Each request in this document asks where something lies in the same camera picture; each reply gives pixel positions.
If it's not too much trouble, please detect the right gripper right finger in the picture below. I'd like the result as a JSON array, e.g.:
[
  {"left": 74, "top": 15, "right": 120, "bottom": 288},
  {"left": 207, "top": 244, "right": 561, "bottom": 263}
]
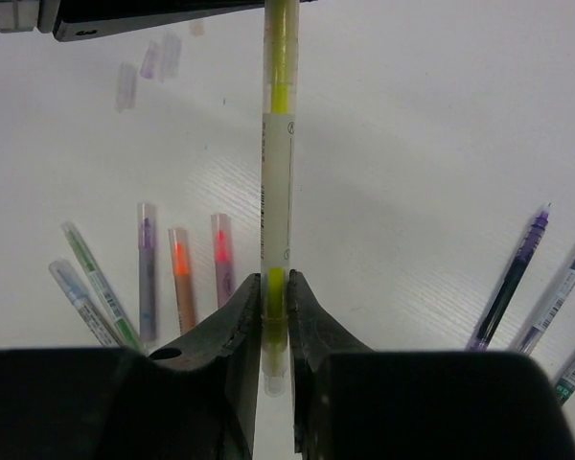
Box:
[{"left": 287, "top": 271, "right": 575, "bottom": 459}]

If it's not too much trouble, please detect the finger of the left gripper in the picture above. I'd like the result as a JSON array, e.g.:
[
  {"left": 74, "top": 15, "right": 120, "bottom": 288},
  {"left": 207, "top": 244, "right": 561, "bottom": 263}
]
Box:
[{"left": 53, "top": 0, "right": 264, "bottom": 42}]

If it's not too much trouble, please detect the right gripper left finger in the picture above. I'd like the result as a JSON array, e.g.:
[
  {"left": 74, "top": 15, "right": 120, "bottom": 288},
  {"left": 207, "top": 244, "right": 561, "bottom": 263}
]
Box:
[{"left": 0, "top": 274, "right": 261, "bottom": 459}]

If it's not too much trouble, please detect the clear pen cap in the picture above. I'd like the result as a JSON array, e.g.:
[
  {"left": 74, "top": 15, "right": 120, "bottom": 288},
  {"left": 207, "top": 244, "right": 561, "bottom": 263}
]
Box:
[
  {"left": 159, "top": 33, "right": 181, "bottom": 81},
  {"left": 115, "top": 62, "right": 138, "bottom": 113}
]

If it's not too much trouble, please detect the purple tinted pen cap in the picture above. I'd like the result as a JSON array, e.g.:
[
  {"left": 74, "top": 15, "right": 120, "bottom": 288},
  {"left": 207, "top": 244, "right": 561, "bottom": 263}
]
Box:
[{"left": 139, "top": 40, "right": 160, "bottom": 80}]

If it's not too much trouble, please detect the dark purple gel pen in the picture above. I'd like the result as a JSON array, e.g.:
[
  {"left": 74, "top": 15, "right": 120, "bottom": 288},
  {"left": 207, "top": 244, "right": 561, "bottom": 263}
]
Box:
[{"left": 466, "top": 203, "right": 551, "bottom": 352}]

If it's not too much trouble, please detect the orange red highlighter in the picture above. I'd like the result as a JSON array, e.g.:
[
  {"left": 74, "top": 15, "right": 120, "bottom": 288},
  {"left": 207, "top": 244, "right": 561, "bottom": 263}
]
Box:
[{"left": 168, "top": 227, "right": 197, "bottom": 334}]

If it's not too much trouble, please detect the pink highlighter pen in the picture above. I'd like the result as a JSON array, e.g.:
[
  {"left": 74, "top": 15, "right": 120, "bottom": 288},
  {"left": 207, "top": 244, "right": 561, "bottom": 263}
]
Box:
[{"left": 211, "top": 213, "right": 235, "bottom": 309}]

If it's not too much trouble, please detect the yellow highlighter pen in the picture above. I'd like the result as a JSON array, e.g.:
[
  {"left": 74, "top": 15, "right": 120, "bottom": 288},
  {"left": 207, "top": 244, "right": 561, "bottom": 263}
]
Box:
[{"left": 260, "top": 1, "right": 300, "bottom": 397}]

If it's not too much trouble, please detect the purple pen white label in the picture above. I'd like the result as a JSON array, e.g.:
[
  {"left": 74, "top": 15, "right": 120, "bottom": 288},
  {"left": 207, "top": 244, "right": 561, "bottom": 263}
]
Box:
[{"left": 510, "top": 252, "right": 575, "bottom": 355}]

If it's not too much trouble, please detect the green gel pen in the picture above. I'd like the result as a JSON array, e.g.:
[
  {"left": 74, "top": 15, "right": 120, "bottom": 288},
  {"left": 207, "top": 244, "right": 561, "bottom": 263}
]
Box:
[{"left": 554, "top": 356, "right": 575, "bottom": 405}]

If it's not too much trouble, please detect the blue clear pen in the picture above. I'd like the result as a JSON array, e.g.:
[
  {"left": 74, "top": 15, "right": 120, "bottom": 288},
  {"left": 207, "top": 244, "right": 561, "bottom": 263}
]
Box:
[{"left": 48, "top": 259, "right": 122, "bottom": 348}]

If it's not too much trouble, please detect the green clear pen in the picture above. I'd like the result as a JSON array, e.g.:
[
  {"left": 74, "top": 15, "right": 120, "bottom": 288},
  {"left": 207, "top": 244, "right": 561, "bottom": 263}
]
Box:
[{"left": 61, "top": 221, "right": 145, "bottom": 353}]

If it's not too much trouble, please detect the light purple pen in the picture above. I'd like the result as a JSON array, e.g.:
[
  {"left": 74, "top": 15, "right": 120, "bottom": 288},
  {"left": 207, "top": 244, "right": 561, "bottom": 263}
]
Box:
[{"left": 137, "top": 202, "right": 157, "bottom": 349}]

